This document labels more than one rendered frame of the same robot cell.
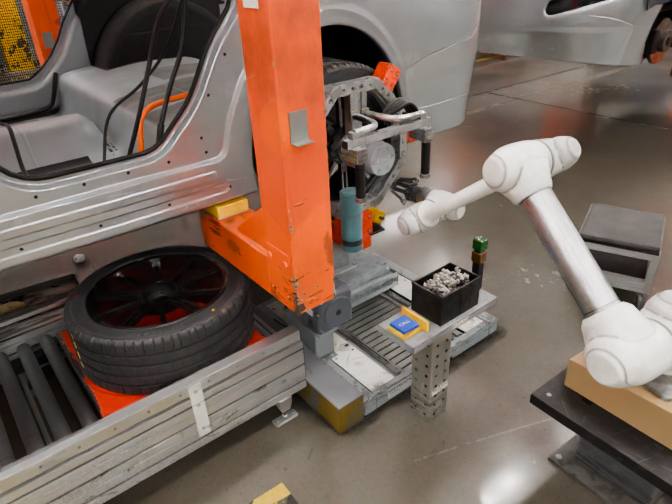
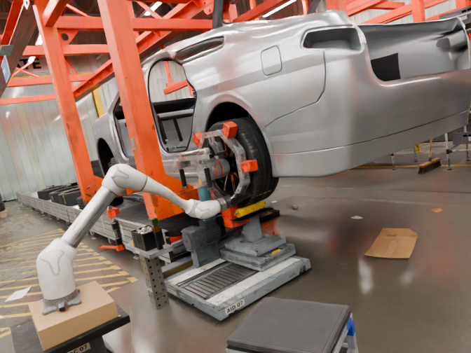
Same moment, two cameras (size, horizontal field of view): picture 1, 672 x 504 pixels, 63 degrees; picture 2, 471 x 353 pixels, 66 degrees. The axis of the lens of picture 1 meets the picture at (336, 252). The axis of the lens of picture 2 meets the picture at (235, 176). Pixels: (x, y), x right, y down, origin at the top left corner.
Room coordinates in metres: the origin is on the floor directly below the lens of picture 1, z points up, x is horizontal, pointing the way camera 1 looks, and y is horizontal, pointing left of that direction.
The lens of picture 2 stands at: (2.25, -2.73, 1.14)
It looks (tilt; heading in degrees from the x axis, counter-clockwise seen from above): 8 degrees down; 91
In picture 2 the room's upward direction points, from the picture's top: 11 degrees counter-clockwise
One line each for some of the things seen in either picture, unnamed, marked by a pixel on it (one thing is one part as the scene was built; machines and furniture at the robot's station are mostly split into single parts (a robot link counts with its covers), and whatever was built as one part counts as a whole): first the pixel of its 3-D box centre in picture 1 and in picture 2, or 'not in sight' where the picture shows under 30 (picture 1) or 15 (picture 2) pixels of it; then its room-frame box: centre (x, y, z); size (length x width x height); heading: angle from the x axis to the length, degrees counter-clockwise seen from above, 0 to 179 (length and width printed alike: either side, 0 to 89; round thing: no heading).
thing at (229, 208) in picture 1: (225, 204); not in sight; (1.98, 0.43, 0.71); 0.14 x 0.14 x 0.05; 37
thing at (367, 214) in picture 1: (350, 226); (235, 213); (2.16, -0.07, 0.48); 0.16 x 0.12 x 0.17; 37
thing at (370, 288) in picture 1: (336, 281); (256, 251); (2.27, 0.01, 0.13); 0.50 x 0.36 x 0.10; 127
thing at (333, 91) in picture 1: (354, 149); (221, 167); (2.13, -0.10, 0.85); 0.54 x 0.07 x 0.54; 127
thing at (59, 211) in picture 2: not in sight; (53, 199); (-2.27, 5.90, 0.19); 6.82 x 0.86 x 0.39; 127
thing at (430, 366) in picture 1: (430, 366); (153, 277); (1.53, -0.33, 0.21); 0.10 x 0.10 x 0.42; 37
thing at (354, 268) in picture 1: (334, 248); (251, 228); (2.26, 0.01, 0.32); 0.40 x 0.30 x 0.28; 127
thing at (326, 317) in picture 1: (308, 303); (209, 239); (1.91, 0.13, 0.26); 0.42 x 0.18 x 0.35; 37
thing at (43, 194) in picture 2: not in sight; (53, 192); (-2.12, 5.72, 0.39); 0.66 x 0.66 x 0.24
